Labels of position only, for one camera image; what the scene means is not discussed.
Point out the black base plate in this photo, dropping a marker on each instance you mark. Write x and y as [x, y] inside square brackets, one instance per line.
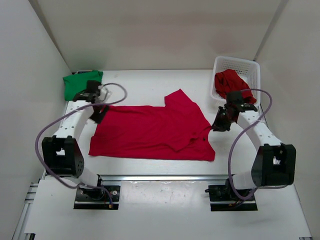
[223, 199]
[95, 199]

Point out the green t shirt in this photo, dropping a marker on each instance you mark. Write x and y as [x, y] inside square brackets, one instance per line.
[76, 83]

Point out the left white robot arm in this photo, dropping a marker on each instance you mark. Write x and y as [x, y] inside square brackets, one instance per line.
[61, 152]

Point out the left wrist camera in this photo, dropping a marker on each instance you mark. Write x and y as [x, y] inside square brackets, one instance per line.
[104, 91]

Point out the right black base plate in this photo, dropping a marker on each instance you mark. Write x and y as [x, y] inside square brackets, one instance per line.
[223, 199]

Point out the aluminium frame rail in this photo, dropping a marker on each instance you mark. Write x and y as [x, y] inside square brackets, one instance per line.
[202, 177]

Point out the white plastic basket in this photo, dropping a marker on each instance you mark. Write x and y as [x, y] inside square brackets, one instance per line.
[247, 70]

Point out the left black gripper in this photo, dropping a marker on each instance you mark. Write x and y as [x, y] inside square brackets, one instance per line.
[99, 116]

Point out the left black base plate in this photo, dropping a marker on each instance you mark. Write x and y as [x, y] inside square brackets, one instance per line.
[95, 199]

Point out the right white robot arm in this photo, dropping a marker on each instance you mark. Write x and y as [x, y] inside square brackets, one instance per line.
[275, 161]

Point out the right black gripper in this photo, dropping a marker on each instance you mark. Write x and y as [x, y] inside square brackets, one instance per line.
[216, 125]

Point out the dark red t shirt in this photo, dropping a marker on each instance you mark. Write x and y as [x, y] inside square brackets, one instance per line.
[228, 81]

